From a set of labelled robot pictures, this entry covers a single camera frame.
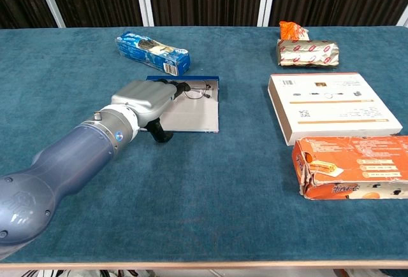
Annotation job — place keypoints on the red-white snack pack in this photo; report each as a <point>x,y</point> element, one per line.
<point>306,52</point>

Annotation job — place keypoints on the black and silver left hand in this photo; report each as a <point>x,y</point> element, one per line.
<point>143,98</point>

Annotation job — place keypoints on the wire-frame eyeglasses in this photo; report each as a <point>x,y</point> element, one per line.
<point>197,92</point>

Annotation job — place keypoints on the blue glasses case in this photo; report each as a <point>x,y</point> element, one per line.
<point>197,114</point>

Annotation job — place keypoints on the blue velvet table cloth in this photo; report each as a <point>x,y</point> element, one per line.
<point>223,210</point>

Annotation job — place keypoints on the orange snack wrapper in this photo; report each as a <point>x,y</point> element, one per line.
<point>290,30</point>

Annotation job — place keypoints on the blue cookie package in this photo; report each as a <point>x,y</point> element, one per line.
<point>146,51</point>

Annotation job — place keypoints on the orange cardboard food box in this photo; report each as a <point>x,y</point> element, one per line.
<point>350,162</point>

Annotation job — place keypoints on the white flat product box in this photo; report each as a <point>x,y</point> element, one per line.
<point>334,108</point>

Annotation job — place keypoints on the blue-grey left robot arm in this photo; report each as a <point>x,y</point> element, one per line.
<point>79,149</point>

